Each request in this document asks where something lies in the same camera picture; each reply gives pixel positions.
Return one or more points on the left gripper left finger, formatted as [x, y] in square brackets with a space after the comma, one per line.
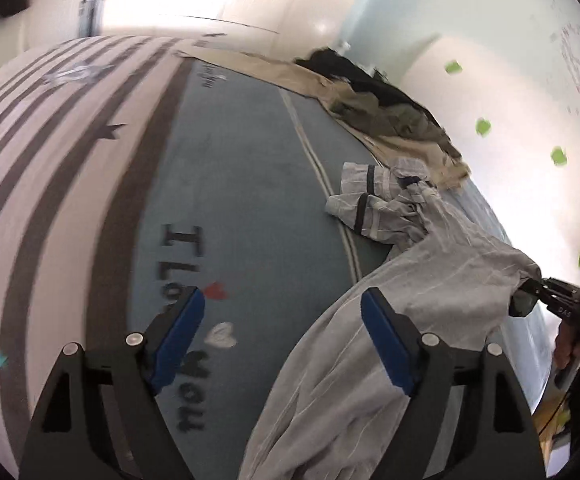
[69, 436]

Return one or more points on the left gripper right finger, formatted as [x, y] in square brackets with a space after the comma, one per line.
[466, 415]

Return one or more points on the grey striped t-shirt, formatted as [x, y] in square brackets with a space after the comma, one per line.
[446, 285]

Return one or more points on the right hand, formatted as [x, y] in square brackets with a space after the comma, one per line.
[566, 355]

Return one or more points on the white headboard with apples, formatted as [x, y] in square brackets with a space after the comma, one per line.
[518, 129]

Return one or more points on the beige trousers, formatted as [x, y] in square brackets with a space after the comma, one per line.
[445, 171]

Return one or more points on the striped blue bed sheet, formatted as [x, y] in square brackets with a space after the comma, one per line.
[130, 170]

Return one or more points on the olive green garment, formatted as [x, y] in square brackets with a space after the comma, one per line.
[363, 112]

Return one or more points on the black garment on bed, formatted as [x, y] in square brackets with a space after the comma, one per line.
[326, 62]

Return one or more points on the black suitcase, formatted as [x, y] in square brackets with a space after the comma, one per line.
[89, 18]

